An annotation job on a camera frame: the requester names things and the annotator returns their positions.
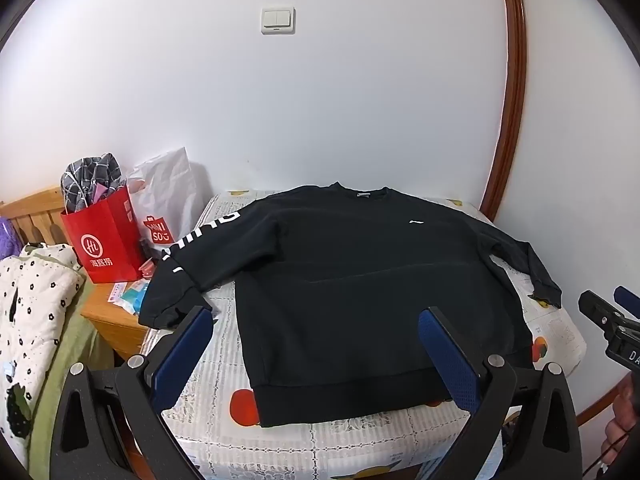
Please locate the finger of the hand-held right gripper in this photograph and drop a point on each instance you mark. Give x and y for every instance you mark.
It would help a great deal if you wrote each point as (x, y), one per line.
(597, 310)
(627, 297)

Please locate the grey plaid cloth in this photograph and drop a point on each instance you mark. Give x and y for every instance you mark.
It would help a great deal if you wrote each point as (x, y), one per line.
(87, 180)

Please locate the red paper bag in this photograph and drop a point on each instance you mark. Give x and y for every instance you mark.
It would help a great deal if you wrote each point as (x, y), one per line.
(107, 240)

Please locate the purple cloth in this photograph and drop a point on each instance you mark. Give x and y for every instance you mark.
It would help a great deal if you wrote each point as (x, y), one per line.
(7, 240)

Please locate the white plastic bag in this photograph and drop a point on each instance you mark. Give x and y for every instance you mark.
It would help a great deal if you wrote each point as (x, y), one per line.
(170, 200)

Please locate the person's right hand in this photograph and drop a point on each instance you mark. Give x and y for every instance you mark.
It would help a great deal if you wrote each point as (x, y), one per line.
(625, 415)

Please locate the brown wooden door frame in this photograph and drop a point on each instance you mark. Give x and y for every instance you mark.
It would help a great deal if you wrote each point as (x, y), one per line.
(512, 85)

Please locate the green bedsheet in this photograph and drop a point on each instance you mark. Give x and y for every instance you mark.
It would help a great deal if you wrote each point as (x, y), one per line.
(70, 350)

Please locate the white floral quilt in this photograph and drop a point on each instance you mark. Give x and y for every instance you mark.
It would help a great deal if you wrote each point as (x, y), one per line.
(35, 320)

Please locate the white pink packet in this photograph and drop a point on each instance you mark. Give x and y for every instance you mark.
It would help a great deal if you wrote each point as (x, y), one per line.
(116, 294)

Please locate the white light switch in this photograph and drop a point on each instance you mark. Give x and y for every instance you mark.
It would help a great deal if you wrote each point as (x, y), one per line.
(277, 20)

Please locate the black sweatshirt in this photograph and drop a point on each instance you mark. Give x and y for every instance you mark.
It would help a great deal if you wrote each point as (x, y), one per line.
(340, 280)

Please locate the blue packet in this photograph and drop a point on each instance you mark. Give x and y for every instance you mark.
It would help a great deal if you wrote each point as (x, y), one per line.
(136, 297)

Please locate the wooden bed headboard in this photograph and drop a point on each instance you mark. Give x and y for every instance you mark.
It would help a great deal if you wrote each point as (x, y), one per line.
(35, 215)

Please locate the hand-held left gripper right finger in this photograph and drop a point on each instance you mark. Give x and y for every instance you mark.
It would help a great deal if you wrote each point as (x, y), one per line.
(452, 360)

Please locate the wooden nightstand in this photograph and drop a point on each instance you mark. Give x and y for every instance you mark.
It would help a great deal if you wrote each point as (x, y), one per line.
(112, 325)

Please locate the fruit print tablecloth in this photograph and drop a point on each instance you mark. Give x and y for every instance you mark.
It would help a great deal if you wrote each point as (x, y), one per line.
(220, 400)

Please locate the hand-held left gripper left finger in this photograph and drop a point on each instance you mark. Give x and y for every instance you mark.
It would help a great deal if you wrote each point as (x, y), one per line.
(182, 355)

